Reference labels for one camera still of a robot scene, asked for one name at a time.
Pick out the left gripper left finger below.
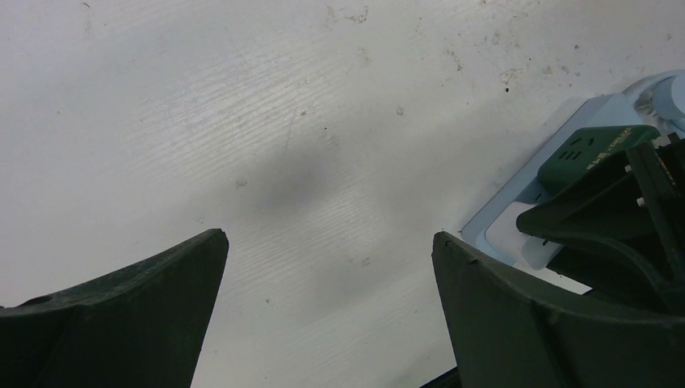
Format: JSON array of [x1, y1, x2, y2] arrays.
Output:
[[1, 229, 229, 387]]

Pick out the light blue power strip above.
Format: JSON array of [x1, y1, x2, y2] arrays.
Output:
[[461, 94, 642, 272]]

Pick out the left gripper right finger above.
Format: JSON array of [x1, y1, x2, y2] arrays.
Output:
[[431, 232, 684, 387]]

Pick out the dark green cube adapter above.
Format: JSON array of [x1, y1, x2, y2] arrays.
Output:
[[537, 124, 660, 196]]

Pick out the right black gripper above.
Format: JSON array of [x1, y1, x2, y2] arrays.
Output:
[[516, 133, 684, 314]]

